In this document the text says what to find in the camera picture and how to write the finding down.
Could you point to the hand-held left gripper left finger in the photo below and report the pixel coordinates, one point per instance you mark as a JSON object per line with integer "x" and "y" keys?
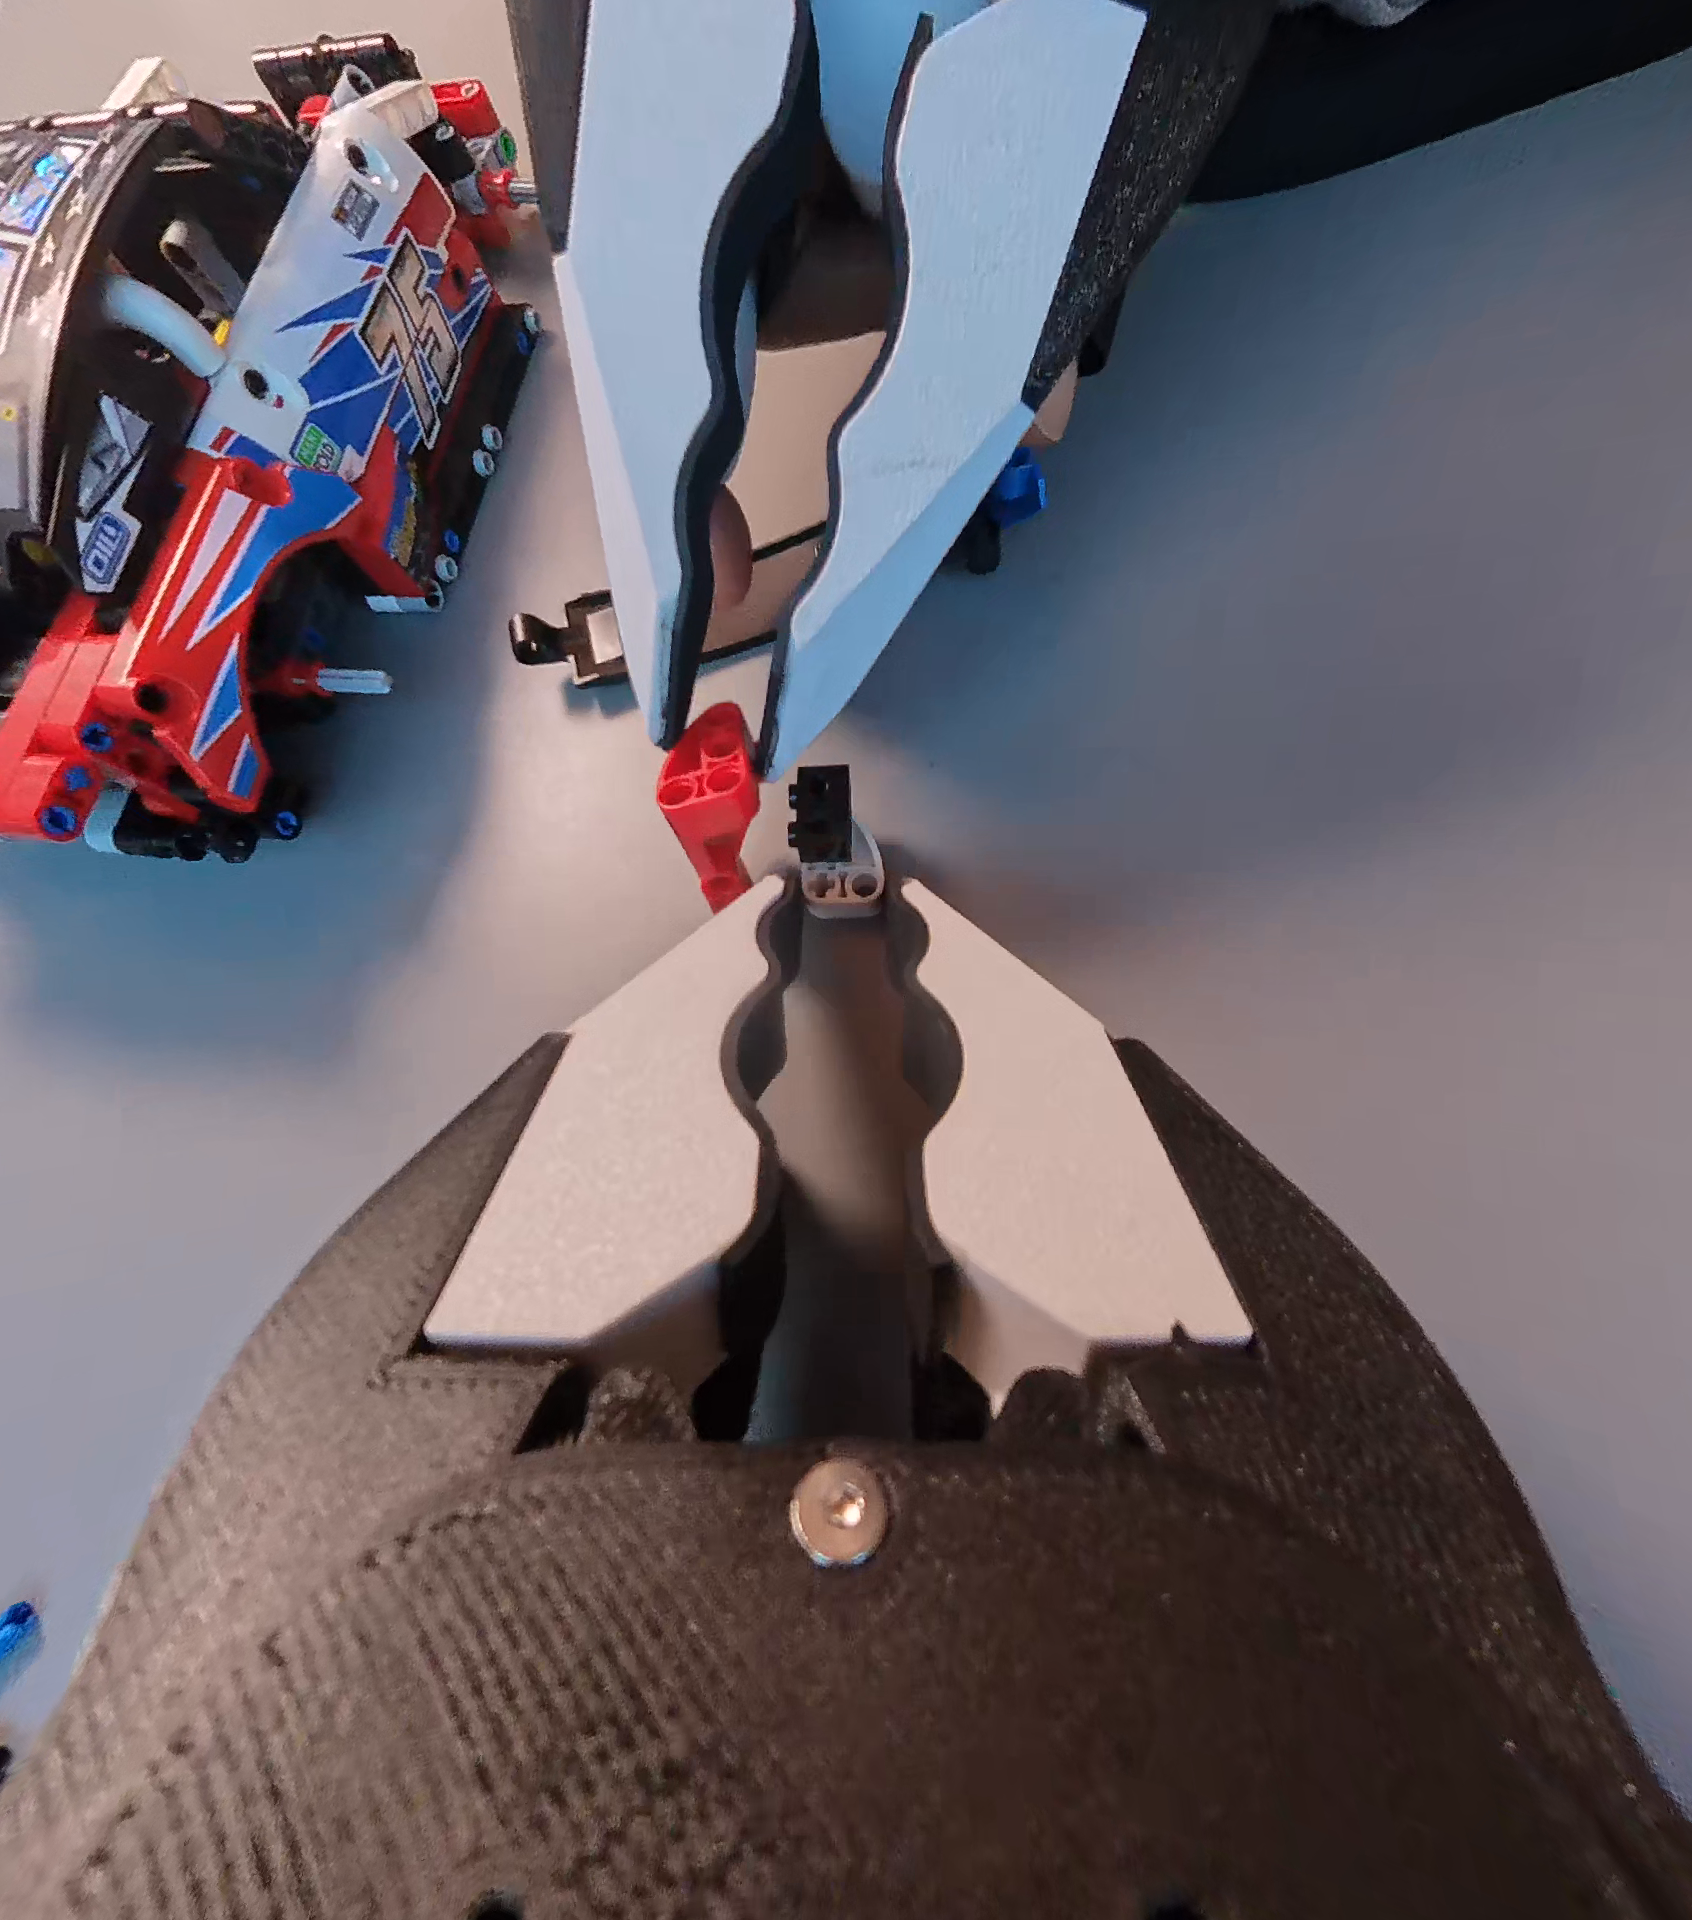
{"x": 592, "y": 1186}

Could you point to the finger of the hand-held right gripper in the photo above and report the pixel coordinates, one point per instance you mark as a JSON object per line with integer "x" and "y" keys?
{"x": 666, "y": 225}
{"x": 995, "y": 225}

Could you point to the red lego piece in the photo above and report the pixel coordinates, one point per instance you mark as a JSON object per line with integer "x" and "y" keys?
{"x": 705, "y": 789}

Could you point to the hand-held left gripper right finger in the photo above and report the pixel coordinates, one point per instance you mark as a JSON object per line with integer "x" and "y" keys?
{"x": 1085, "y": 1186}

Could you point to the lego race car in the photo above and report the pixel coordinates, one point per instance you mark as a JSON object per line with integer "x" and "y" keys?
{"x": 187, "y": 525}

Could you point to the black lego panel blue end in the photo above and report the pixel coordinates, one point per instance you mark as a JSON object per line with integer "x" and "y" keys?
{"x": 585, "y": 638}

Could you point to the small white lego connector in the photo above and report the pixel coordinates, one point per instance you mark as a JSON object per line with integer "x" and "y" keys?
{"x": 839, "y": 889}

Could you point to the person's right hand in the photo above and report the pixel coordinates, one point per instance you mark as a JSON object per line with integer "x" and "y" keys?
{"x": 824, "y": 283}

